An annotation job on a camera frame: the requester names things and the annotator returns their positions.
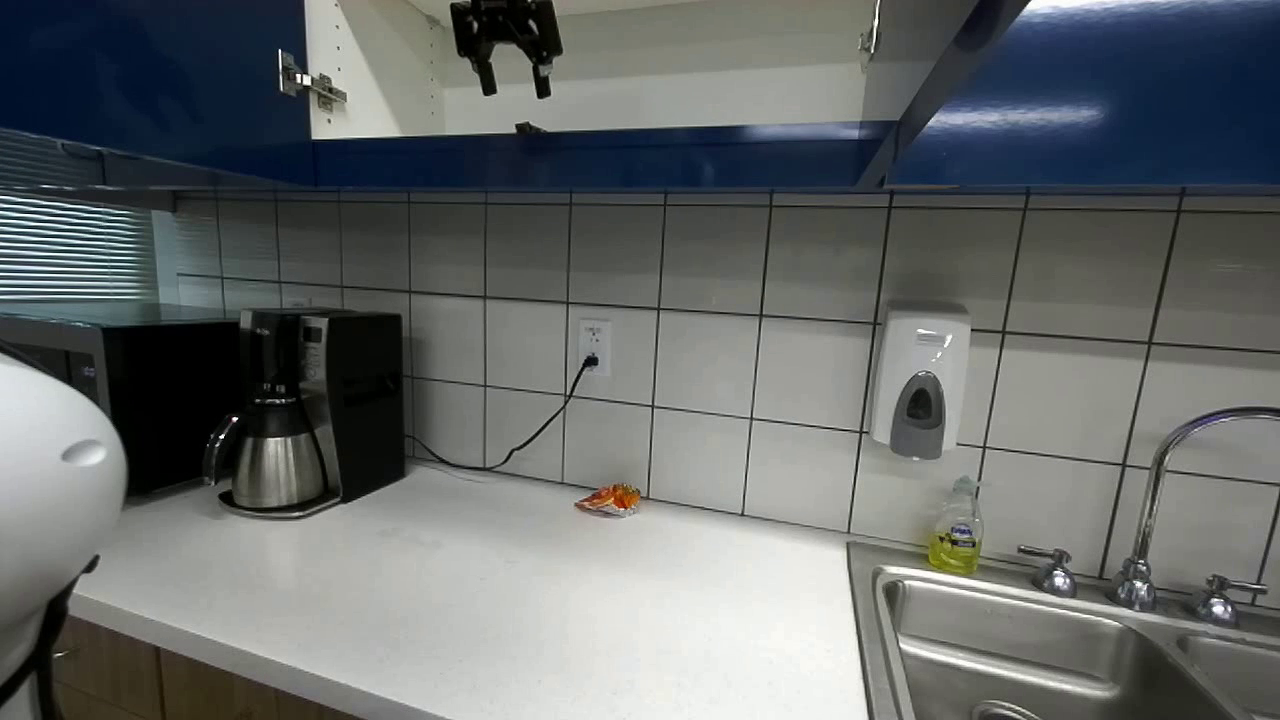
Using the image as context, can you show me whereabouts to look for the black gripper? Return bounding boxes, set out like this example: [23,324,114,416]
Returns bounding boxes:
[449,0,566,103]

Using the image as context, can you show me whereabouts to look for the blue cabinet door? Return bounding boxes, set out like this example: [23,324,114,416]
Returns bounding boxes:
[0,0,313,184]
[857,0,1035,192]

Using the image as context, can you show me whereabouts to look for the wooden base cabinet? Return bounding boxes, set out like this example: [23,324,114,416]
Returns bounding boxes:
[31,611,364,720]

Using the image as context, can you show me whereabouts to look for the black steel coffee maker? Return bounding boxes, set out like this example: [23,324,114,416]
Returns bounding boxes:
[216,308,412,523]

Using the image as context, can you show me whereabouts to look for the orange snack packet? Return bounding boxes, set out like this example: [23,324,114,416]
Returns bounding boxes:
[571,482,649,521]

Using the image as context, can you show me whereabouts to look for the stainless steel coffee carafe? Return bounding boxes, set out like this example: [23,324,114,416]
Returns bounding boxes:
[198,385,334,517]

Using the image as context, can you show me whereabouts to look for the window blinds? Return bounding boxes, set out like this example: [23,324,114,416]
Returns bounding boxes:
[0,192,185,312]

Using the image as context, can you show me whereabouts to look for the yellow dish soap bottle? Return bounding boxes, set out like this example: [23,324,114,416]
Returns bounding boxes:
[925,475,988,580]

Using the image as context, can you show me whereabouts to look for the stainless steel double sink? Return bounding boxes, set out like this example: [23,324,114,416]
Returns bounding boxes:
[843,535,1280,720]

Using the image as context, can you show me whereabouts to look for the chrome gooseneck faucet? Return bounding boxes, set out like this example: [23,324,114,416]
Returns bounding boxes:
[1111,403,1280,615]

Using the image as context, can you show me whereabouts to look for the open blue wall cabinet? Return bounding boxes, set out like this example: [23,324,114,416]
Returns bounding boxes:
[302,0,982,192]

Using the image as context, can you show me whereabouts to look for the white wall power outlet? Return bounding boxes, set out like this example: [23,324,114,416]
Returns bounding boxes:
[566,312,618,391]

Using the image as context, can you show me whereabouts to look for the black appliance power cord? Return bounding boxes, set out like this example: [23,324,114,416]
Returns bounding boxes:
[403,351,605,475]

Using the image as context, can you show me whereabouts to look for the closed blue wall cabinet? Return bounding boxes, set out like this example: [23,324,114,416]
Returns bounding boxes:
[885,0,1280,192]
[0,123,313,200]

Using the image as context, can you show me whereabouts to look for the white wall soap dispenser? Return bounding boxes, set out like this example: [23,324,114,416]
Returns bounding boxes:
[868,308,975,463]

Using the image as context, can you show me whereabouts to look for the chrome faucet handle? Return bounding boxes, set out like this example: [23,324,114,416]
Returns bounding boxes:
[1193,574,1273,631]
[1015,542,1085,600]

